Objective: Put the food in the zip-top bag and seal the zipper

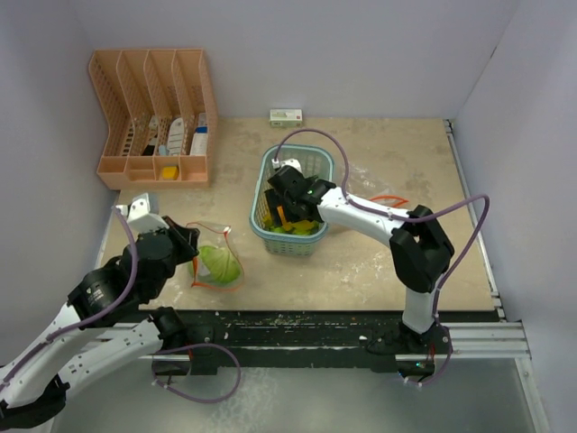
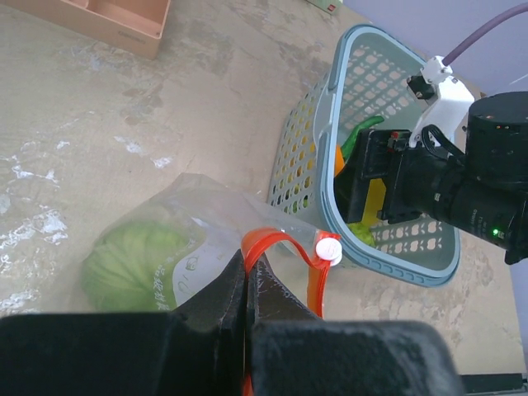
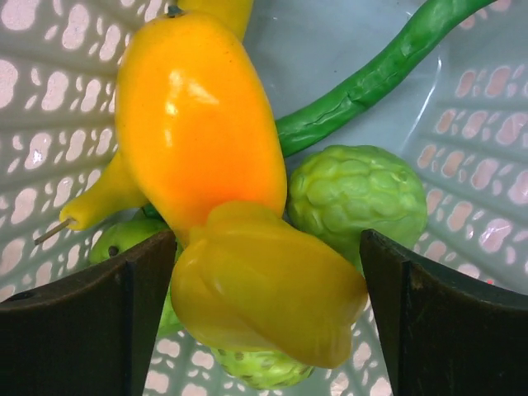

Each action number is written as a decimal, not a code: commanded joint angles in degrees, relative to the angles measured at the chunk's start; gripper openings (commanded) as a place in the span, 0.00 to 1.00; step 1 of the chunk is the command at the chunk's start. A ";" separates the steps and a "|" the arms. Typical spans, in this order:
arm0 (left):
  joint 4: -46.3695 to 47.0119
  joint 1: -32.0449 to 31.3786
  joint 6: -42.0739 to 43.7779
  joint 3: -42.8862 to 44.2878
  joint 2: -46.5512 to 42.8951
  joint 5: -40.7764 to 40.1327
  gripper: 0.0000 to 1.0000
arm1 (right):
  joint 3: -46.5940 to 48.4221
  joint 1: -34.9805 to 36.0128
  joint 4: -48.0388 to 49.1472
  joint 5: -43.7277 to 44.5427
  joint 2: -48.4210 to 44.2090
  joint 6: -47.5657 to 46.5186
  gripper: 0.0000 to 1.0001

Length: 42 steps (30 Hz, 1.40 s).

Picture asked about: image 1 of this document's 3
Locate clear orange-zip bag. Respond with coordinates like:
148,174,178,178
333,161,409,235
186,221,244,292

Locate green cabbage toy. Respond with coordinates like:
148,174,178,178
197,245,242,285

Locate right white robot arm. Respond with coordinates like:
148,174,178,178
264,165,454,353

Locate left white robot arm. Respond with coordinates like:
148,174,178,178
1,217,200,430

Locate yellow star fruit toy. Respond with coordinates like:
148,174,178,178
288,220,320,233

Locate orange mango toy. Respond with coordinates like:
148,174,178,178
275,206,289,229

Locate light blue plastic basket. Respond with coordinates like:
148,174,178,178
249,143,334,257

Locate small green white box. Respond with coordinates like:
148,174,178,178
269,108,303,128

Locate yellow block in organizer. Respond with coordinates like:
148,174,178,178
160,166,179,180

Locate white blue packet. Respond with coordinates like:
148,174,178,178
188,113,208,156

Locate white patterned packet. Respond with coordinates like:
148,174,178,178
166,117,185,155

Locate black white item in organizer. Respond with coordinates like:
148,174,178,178
141,115,159,156

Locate orange plastic file organizer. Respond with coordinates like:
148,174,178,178
88,48,219,190

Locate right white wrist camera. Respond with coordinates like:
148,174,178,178
271,158,302,172

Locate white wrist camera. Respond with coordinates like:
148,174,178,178
271,158,302,172
115,192,169,235

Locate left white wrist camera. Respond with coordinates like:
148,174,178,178
115,192,169,235

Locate black aluminium base frame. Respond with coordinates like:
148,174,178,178
107,308,528,376

